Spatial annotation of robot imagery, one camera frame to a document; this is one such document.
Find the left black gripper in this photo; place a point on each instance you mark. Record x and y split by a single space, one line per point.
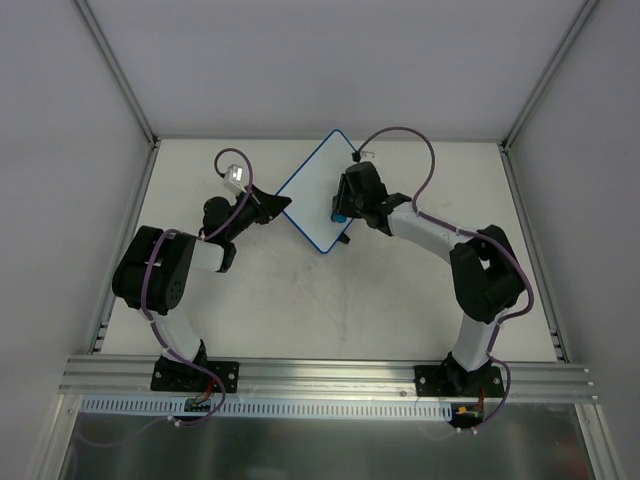
259 206

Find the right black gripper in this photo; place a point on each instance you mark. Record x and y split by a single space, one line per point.
347 195

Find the blue whiteboard eraser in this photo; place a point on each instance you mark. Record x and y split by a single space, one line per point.
338 218

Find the blue framed whiteboard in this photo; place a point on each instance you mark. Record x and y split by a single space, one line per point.
312 187

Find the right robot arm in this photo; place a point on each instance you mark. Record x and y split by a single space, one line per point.
487 278

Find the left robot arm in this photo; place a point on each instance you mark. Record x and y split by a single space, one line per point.
152 276

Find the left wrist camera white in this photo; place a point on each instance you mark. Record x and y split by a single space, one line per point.
234 179

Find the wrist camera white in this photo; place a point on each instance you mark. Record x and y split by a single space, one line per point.
234 179
363 155

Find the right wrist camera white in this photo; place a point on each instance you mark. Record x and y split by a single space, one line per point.
363 155

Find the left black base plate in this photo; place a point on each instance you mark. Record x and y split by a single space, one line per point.
171 376

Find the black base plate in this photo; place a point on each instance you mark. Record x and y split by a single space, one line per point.
445 381
171 376

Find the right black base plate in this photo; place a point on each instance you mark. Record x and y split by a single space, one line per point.
445 381

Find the white slotted cable duct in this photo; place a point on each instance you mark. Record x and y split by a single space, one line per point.
233 406

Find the left aluminium frame post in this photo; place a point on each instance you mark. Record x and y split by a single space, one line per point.
97 34

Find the aluminium frame post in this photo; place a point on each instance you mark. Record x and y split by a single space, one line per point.
571 34
97 34

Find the aluminium mounting rail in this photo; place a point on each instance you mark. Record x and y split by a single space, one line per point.
327 379

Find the right aluminium frame post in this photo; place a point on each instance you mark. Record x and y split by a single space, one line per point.
571 34

